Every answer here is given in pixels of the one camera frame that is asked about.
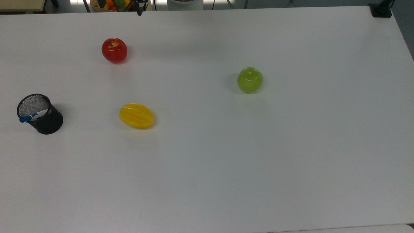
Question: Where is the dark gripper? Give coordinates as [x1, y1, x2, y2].
[134, 0, 149, 16]

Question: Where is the blue and white marker pen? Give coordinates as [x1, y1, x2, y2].
[19, 109, 49, 123]

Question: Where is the black mesh pen holder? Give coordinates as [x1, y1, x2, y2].
[17, 94, 64, 135]

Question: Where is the cardboard box of toy fruit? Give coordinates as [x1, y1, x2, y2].
[90, 0, 152, 13]

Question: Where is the red apple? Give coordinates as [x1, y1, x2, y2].
[102, 38, 128, 64]

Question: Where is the yellow starfruit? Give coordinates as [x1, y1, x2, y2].
[119, 103, 155, 129]

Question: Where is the beige side table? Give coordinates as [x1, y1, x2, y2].
[0, 0, 48, 14]

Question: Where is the green apple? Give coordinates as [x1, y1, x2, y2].
[237, 67, 263, 94]

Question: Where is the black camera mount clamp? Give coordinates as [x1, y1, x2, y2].
[369, 0, 394, 18]

